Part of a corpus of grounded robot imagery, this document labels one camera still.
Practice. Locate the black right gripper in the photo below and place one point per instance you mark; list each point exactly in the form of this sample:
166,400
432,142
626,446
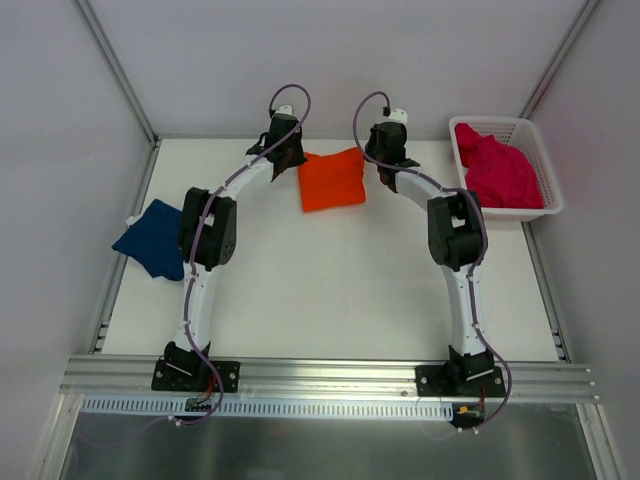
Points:
385,165

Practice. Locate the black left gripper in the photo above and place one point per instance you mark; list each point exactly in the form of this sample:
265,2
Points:
288,154

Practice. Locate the orange t shirt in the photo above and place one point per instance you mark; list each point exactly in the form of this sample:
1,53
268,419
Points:
332,181

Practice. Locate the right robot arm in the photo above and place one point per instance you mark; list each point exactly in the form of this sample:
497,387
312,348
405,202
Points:
457,242

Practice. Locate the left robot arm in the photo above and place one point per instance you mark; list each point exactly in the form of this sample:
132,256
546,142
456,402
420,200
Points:
207,241

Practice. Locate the magenta t shirt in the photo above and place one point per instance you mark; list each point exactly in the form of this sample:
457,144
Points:
499,174

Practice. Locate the folded navy blue t shirt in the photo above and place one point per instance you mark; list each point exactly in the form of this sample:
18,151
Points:
152,241

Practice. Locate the folded white t shirt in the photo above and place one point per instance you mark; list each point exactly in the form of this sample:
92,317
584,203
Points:
132,220

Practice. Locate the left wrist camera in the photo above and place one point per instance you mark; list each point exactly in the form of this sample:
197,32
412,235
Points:
285,109

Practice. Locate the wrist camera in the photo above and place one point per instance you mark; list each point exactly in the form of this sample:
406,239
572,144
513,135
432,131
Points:
398,115
285,109

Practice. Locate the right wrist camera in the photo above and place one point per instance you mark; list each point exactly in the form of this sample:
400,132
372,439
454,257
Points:
398,115

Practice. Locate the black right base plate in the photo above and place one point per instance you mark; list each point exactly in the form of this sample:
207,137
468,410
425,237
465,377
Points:
437,380

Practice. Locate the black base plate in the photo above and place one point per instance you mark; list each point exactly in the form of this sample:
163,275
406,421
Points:
437,380
167,378

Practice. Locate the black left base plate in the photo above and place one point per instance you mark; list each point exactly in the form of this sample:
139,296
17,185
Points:
167,378

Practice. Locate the white slotted cable duct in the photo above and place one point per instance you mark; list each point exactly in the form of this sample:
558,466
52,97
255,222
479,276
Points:
270,408

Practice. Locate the aluminium front rail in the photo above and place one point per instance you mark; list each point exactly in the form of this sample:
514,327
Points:
529,382

